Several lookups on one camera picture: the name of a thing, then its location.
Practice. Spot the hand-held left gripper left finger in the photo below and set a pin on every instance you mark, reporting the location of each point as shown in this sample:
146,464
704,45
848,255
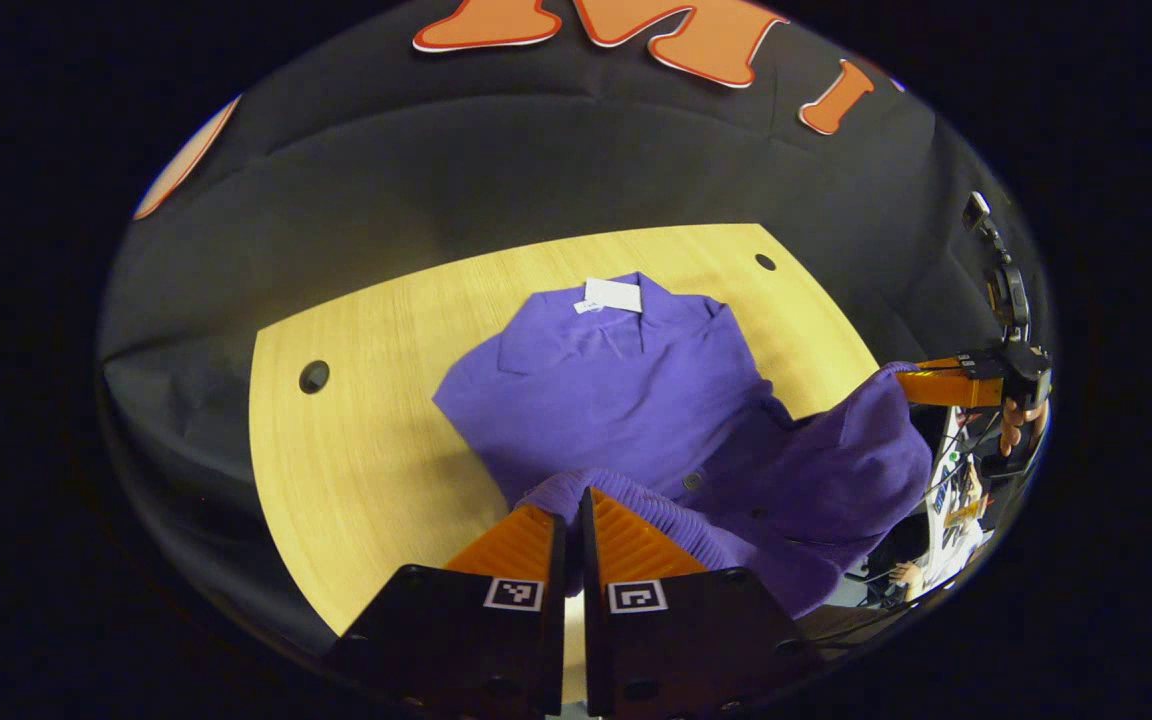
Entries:
496,650

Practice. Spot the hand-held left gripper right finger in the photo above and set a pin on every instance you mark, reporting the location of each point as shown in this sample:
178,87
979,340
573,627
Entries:
676,650

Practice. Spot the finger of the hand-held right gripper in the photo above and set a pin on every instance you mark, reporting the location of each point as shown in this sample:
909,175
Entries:
951,385

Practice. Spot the purple knitted cardigan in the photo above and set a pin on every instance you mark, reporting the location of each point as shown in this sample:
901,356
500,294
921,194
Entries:
626,390

